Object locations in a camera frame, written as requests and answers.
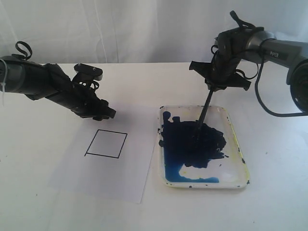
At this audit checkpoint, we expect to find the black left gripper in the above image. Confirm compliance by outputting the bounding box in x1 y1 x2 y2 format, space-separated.
45 79 116 121

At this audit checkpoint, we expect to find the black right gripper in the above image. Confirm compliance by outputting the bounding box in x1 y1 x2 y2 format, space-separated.
189 51 251 91

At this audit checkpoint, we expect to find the black paintbrush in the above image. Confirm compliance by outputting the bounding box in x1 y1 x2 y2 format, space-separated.
195 88 214 137

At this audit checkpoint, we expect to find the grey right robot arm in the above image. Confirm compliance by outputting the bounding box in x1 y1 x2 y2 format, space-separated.
189 27 308 117

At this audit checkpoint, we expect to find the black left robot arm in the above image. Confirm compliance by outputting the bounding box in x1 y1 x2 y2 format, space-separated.
0 55 116 121

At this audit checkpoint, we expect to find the white paint tray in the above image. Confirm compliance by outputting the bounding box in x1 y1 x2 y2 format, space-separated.
158 106 250 189

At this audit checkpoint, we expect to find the white paper with square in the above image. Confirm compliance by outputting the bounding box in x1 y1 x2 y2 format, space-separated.
49 107 157 203

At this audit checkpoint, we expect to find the white curtain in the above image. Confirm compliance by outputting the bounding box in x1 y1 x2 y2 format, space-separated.
0 0 308 63

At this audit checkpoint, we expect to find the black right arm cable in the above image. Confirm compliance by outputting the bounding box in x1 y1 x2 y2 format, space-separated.
210 11 305 117

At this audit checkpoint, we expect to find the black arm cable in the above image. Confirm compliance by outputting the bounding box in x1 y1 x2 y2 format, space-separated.
210 11 305 117
14 40 32 60

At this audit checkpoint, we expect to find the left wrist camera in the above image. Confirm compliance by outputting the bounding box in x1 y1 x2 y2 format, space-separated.
74 63 103 81

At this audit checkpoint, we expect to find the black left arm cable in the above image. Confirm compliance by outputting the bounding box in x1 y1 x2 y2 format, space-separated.
14 40 32 60

